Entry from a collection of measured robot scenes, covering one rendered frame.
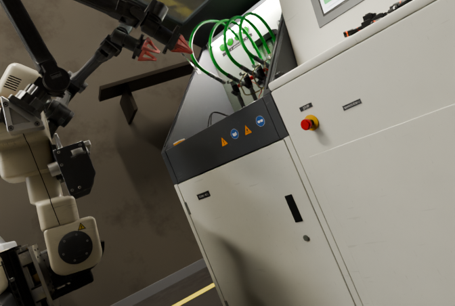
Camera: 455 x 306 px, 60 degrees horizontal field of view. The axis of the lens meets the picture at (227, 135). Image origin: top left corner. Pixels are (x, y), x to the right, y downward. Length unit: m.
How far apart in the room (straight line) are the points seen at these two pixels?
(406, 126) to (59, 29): 3.42
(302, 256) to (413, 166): 0.53
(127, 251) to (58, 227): 2.30
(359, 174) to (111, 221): 2.73
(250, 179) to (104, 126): 2.44
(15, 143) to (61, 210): 0.26
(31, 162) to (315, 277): 1.05
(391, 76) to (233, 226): 0.87
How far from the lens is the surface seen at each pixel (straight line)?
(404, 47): 1.15
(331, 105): 1.24
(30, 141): 1.44
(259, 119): 1.40
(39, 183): 1.46
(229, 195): 1.60
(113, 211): 3.66
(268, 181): 1.45
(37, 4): 4.19
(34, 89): 1.34
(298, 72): 1.28
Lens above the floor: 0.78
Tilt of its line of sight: 4 degrees up
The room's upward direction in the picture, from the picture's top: 23 degrees counter-clockwise
